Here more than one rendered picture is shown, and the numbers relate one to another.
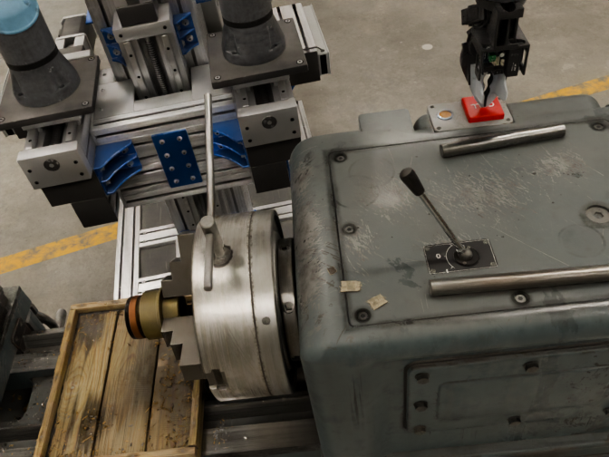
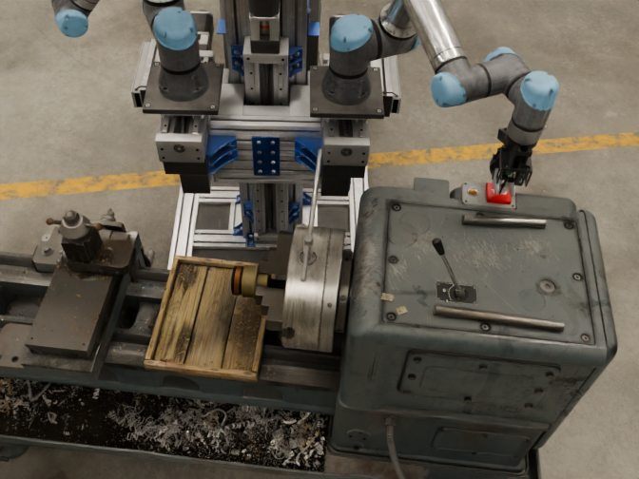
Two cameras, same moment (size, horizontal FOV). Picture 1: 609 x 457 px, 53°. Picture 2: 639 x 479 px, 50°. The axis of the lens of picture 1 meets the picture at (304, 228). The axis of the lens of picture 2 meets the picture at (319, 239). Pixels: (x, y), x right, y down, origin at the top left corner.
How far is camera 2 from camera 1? 0.71 m
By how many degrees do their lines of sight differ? 5
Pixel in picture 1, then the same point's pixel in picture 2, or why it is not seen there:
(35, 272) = (97, 200)
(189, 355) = (273, 315)
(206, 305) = (294, 287)
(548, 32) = (604, 74)
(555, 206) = (523, 275)
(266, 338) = (327, 316)
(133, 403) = (215, 335)
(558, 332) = (501, 351)
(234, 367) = (301, 328)
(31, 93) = (174, 91)
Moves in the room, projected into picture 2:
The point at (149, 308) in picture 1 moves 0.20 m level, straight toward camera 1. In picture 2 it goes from (248, 277) to (276, 343)
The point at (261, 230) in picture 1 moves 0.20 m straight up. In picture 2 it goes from (337, 246) to (341, 191)
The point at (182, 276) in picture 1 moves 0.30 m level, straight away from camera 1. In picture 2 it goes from (275, 260) to (249, 175)
